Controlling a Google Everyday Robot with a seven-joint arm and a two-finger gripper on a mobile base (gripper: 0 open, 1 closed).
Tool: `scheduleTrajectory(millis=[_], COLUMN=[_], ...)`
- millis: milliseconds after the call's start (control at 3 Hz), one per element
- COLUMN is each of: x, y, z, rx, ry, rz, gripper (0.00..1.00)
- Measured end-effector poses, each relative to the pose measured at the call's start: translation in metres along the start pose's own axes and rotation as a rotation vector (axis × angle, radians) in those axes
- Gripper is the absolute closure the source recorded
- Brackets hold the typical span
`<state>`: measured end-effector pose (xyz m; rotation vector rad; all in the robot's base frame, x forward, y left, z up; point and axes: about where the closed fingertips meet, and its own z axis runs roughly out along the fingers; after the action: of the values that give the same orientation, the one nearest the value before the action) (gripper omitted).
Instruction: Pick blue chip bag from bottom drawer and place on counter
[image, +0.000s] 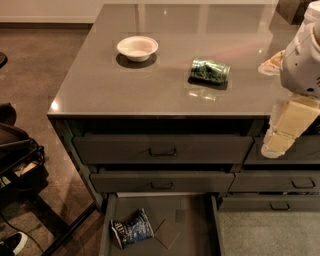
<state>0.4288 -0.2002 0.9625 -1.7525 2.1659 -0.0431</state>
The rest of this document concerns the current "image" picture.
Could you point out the grey middle left drawer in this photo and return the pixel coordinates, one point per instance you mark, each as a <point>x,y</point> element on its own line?
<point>161,181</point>

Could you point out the grey square tile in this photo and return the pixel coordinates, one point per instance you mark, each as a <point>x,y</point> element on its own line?
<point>167,233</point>

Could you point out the grey counter cabinet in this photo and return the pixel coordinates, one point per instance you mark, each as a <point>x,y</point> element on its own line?
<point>106,93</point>

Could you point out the grey top right drawer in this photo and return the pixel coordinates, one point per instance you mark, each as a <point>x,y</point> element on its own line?
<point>305,150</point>

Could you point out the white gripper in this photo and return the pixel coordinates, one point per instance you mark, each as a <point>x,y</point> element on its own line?
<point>301,68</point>

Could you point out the grey bottom right drawer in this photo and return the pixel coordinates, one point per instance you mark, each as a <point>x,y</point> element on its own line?
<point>271,203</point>

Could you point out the black white shoe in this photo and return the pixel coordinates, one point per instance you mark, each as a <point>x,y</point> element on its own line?
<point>13,245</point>

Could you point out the grey open bottom drawer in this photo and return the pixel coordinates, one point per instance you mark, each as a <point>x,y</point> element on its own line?
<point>183,225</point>

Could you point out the white paper bowl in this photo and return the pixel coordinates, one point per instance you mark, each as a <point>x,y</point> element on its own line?
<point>137,48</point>

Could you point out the grey top left drawer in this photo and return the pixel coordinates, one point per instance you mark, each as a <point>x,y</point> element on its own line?
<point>162,149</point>

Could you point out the green soda can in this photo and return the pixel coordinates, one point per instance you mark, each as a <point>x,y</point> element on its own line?
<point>209,71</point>

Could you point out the blue chip bag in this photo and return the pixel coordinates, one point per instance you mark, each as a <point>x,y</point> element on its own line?
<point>136,229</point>

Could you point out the grey middle right drawer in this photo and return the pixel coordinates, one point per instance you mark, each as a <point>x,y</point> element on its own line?
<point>276,181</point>

